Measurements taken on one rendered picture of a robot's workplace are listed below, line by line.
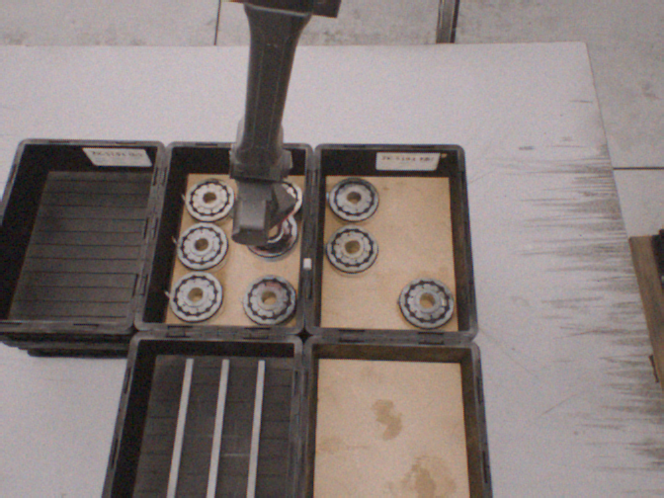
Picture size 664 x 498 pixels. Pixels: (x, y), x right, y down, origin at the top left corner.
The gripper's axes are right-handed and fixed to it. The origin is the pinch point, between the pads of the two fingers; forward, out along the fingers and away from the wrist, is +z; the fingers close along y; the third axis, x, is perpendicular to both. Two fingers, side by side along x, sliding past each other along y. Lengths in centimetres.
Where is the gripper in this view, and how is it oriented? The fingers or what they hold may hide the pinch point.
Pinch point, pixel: (269, 227)
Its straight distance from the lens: 107.9
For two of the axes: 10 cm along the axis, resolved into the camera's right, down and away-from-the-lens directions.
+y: 7.5, -6.3, 2.3
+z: 0.4, 3.8, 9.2
